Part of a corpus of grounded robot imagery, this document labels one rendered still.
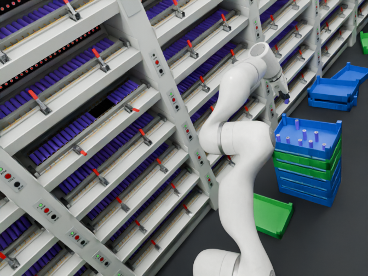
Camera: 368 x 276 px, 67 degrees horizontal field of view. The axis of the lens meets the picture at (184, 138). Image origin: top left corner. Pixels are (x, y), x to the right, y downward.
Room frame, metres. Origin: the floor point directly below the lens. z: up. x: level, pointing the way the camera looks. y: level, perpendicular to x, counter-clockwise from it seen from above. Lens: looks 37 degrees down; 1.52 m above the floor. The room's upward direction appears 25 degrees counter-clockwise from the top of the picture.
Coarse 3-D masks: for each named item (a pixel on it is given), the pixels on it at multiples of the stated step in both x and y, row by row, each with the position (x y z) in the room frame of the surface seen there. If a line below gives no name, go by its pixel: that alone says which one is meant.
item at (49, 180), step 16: (144, 80) 1.18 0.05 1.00; (144, 96) 1.13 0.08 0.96; (112, 128) 1.00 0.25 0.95; (64, 144) 0.99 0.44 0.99; (96, 144) 0.95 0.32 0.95; (64, 160) 0.92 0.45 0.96; (80, 160) 0.92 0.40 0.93; (32, 176) 0.84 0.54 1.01; (48, 176) 0.87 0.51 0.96; (64, 176) 0.88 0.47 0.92
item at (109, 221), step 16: (176, 144) 1.18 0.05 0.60; (144, 160) 1.15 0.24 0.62; (160, 160) 1.12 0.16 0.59; (176, 160) 1.11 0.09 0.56; (128, 176) 1.09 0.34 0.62; (144, 176) 1.06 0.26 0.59; (160, 176) 1.05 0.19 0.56; (112, 192) 1.03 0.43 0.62; (128, 192) 1.01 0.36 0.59; (144, 192) 0.99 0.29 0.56; (96, 208) 0.97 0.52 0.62; (112, 208) 0.96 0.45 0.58; (128, 208) 0.93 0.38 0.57; (96, 224) 0.91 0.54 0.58; (112, 224) 0.89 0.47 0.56
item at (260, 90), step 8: (232, 0) 1.55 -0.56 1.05; (240, 0) 1.51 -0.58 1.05; (248, 0) 1.49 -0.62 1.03; (256, 0) 1.53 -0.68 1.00; (256, 8) 1.52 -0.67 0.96; (256, 16) 1.51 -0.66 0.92; (248, 24) 1.49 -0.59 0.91; (240, 32) 1.55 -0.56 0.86; (248, 32) 1.50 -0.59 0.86; (248, 40) 1.51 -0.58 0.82; (256, 88) 1.52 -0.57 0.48; (264, 88) 1.49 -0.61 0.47; (264, 96) 1.48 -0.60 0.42; (272, 96) 1.52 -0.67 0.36; (264, 112) 1.50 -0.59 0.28; (272, 120) 1.50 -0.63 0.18; (272, 128) 1.49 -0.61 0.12
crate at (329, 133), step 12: (288, 120) 1.16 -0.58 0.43; (300, 120) 1.11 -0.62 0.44; (312, 120) 1.06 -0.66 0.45; (276, 132) 1.11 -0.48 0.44; (288, 132) 1.10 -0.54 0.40; (300, 132) 1.07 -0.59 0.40; (312, 132) 1.03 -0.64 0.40; (324, 132) 0.99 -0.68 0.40; (336, 132) 0.95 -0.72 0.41; (276, 144) 1.03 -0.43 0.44; (288, 144) 0.98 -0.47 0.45; (336, 144) 0.89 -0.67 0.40; (324, 156) 0.84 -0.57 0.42
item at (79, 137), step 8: (144, 88) 1.15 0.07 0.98; (128, 96) 1.12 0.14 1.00; (120, 104) 1.09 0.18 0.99; (112, 112) 1.06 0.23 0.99; (120, 112) 1.06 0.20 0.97; (96, 120) 1.04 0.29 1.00; (104, 120) 1.04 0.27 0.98; (88, 128) 1.01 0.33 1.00; (80, 136) 0.98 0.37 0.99; (80, 144) 0.96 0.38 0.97; (56, 152) 0.94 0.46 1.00; (64, 152) 0.94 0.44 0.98; (48, 160) 0.91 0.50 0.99; (40, 168) 0.89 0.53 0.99
